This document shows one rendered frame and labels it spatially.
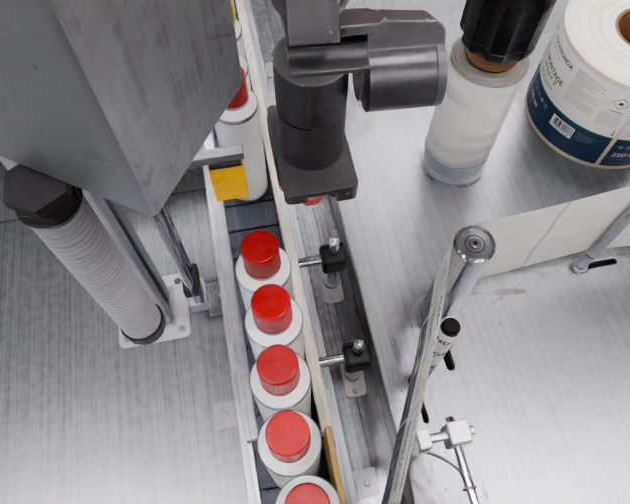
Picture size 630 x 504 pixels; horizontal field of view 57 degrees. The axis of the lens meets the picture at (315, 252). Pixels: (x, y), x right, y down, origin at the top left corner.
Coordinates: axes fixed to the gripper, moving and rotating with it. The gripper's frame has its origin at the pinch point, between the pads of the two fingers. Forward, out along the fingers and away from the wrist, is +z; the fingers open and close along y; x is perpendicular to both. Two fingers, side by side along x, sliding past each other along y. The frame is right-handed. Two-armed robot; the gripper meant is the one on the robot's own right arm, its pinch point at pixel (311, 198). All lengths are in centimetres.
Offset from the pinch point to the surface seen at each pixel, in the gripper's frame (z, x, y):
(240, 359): 5.2, 9.8, -13.9
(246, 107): -3.1, 4.9, 10.4
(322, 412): 9.9, 2.6, -19.6
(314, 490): -7.1, 5.1, -27.9
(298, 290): 10.0, 2.6, -5.7
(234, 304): 5.3, 9.6, -7.9
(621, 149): 9.3, -41.6, 5.4
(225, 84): -28.9, 6.3, -10.3
